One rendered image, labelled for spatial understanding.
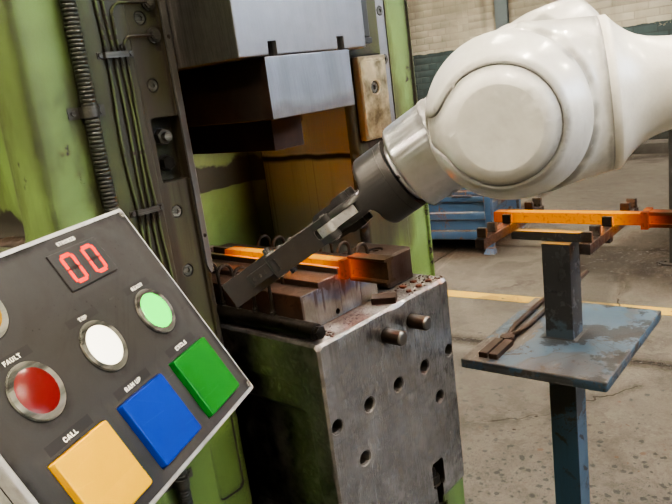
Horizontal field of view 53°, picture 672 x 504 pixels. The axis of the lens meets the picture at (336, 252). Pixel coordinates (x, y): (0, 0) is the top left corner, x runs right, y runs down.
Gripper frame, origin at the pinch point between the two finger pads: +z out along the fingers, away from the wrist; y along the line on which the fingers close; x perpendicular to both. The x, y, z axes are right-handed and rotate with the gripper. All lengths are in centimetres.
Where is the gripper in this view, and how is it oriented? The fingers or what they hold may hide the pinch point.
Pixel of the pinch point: (255, 278)
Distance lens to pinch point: 73.9
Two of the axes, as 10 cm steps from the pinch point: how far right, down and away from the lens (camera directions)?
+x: -5.9, -8.1, -0.6
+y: 2.8, -2.7, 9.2
